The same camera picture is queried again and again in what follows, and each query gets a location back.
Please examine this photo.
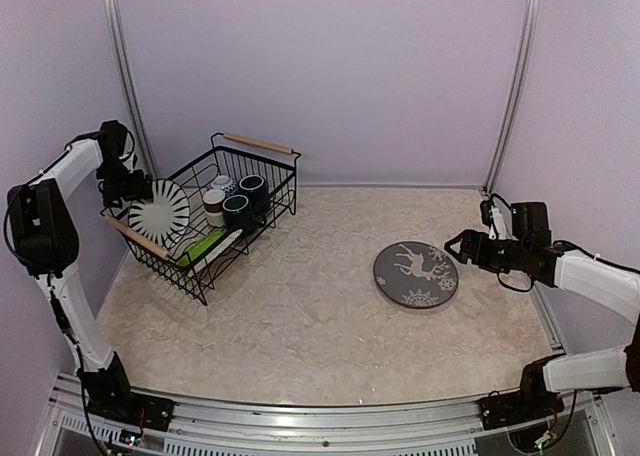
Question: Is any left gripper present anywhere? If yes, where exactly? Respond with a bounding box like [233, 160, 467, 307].
[96, 158, 153, 207]

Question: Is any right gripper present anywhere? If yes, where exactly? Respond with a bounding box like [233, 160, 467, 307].
[445, 229, 530, 274]

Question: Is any grey reindeer plate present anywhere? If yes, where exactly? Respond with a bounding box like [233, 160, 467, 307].
[372, 241, 459, 310]

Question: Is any white blue striped plate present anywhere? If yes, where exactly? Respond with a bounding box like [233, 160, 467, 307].
[128, 179, 191, 246]

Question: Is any green plastic plate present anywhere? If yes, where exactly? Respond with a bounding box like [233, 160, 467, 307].
[178, 231, 224, 267]

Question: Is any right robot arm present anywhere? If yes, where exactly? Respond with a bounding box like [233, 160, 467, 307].
[444, 200, 639, 429]

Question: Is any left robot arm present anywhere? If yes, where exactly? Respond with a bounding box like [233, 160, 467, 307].
[3, 120, 152, 421]

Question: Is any white brown ceramic cup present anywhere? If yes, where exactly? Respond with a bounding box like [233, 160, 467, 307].
[202, 189, 226, 228]

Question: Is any blue white patterned bowl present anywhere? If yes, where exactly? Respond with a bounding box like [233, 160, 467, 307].
[209, 174, 238, 197]

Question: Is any dark green mug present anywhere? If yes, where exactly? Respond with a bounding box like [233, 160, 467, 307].
[222, 194, 267, 237]

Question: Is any ribbed round woven plate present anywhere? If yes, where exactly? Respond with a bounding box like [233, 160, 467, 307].
[194, 229, 243, 273]

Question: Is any dark blue mug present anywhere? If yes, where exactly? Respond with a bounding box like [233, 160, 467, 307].
[238, 174, 269, 213]

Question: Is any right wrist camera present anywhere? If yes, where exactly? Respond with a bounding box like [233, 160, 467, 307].
[479, 199, 501, 240]

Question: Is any black wire dish rack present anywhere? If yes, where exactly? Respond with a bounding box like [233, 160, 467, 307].
[102, 133, 300, 304]

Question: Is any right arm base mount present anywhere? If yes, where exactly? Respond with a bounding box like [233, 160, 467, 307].
[478, 390, 565, 430]

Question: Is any left aluminium corner post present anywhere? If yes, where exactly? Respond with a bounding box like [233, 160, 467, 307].
[103, 0, 159, 176]

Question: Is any aluminium corner post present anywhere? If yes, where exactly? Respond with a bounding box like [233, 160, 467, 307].
[483, 0, 541, 194]
[103, 0, 159, 176]

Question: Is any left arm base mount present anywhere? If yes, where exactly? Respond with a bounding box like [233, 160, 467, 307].
[88, 393, 175, 432]

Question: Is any aluminium front rail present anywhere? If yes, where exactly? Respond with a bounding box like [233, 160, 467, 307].
[49, 373, 616, 456]

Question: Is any right aluminium corner post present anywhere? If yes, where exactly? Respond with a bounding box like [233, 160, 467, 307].
[483, 0, 541, 194]

